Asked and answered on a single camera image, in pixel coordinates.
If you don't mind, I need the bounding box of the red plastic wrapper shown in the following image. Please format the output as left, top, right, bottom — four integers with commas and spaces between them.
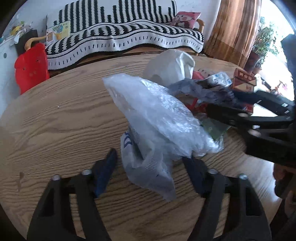
185, 71, 210, 114

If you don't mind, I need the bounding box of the red brown cigarette box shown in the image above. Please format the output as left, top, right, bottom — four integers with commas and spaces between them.
232, 68, 257, 93

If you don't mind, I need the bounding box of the white plastic bag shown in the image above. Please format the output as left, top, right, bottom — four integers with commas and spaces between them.
143, 49, 196, 87

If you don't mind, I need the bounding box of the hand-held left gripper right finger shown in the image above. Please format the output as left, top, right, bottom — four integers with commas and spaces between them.
182, 157, 272, 241

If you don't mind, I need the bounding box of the black white striped sofa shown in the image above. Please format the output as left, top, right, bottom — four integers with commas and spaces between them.
45, 0, 204, 70

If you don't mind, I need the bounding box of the red plastic stool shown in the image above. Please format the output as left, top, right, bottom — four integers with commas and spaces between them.
14, 43, 50, 95

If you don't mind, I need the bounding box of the green packet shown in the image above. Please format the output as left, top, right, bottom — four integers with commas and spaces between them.
201, 117, 229, 141

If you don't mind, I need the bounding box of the white cabinet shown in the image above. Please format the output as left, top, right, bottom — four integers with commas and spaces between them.
0, 35, 26, 116

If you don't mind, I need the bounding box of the clear plastic bag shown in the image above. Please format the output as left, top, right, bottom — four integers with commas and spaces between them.
102, 74, 225, 160

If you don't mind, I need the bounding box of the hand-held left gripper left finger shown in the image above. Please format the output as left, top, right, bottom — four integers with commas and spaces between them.
27, 148, 118, 241

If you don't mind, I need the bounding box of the toy clutter pile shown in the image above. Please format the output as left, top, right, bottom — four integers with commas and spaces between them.
9, 20, 31, 42

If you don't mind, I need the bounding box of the brown curtain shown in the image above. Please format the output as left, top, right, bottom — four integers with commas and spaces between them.
203, 0, 262, 69

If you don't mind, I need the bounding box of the dark grey plastic bag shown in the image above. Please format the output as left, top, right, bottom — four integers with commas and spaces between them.
169, 78, 238, 107

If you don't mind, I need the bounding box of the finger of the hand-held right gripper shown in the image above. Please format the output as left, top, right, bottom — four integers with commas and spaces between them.
231, 90, 295, 116
205, 103, 294, 138

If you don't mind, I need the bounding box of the black box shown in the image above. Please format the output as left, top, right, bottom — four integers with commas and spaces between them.
15, 29, 38, 55

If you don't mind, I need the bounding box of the colourful picture booklet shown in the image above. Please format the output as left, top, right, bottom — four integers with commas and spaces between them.
46, 20, 71, 42

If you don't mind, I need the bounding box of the white blue tissue packet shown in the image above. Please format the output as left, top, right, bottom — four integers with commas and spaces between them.
199, 68, 233, 88

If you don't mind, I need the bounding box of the potted plant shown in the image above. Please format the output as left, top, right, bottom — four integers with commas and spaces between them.
244, 16, 281, 72

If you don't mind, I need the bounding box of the white blue printed packet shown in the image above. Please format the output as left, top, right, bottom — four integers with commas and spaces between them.
120, 130, 177, 202

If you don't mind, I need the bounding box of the person's right hand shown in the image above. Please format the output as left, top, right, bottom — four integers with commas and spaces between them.
273, 163, 296, 200

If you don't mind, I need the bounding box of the pink cartoon cushion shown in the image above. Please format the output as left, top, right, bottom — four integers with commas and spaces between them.
171, 11, 201, 29

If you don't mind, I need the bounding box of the wooden sofa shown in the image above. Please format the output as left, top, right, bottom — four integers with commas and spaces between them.
24, 0, 205, 78

